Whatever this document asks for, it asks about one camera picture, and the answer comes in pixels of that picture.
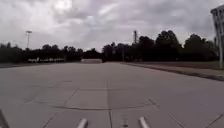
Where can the grey concrete slab pavement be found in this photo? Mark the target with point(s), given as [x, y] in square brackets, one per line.
[110, 80]

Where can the tall chimney tower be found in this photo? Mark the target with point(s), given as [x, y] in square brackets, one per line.
[135, 36]

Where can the row of dark trees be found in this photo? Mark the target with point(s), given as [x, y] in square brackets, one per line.
[150, 48]

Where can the robot's own part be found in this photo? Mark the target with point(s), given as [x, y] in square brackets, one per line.
[143, 122]
[82, 123]

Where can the dark kerb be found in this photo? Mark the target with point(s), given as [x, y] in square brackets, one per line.
[183, 71]

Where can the dry grass strip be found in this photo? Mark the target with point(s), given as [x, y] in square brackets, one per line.
[193, 67]

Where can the tall floodlight mast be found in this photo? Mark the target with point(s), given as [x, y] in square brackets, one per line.
[28, 39]

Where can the tall grey building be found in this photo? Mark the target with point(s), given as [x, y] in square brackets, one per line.
[218, 23]

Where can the low pale wall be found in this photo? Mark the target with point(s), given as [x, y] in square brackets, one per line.
[91, 61]

